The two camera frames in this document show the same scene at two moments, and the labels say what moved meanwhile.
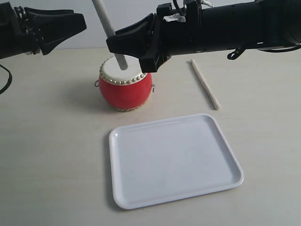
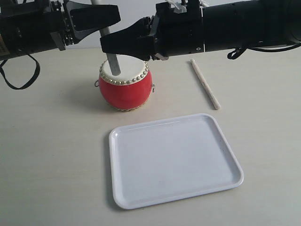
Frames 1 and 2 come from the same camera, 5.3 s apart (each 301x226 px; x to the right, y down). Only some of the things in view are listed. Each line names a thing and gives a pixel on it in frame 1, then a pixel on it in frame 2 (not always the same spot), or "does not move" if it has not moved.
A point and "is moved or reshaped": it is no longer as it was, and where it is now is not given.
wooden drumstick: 108,28 is moved or reshaped
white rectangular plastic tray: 170,161 does not move
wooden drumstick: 214,101 does not move
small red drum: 127,90 does not move
